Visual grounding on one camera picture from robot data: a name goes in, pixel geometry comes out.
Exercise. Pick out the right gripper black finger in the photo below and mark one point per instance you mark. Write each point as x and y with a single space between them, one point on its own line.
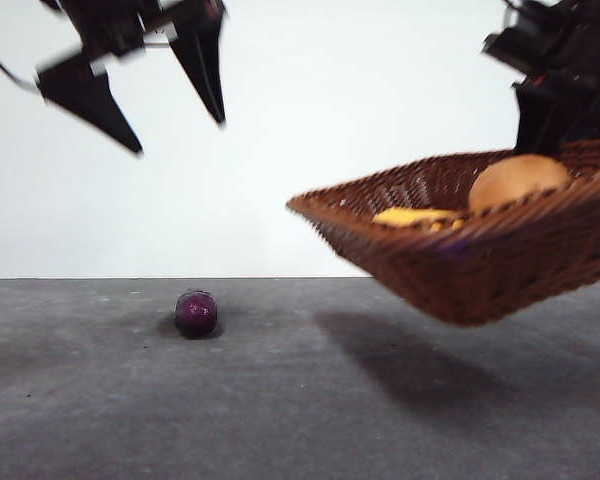
580 115
535 120

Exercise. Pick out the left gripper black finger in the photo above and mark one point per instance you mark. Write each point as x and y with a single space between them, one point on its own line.
87 95
202 65

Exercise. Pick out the brown potato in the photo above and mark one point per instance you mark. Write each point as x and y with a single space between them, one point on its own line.
515 182

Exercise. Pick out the yellow corn cob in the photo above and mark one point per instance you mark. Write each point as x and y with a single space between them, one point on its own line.
410 216

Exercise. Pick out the brown wicker basket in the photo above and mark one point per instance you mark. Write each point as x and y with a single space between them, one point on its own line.
480 270

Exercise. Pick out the purple eggplant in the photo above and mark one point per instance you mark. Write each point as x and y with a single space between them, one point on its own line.
195 315

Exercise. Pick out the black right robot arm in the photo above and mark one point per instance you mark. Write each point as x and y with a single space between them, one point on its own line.
575 40

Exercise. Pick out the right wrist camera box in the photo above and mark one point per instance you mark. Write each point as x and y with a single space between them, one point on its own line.
507 50

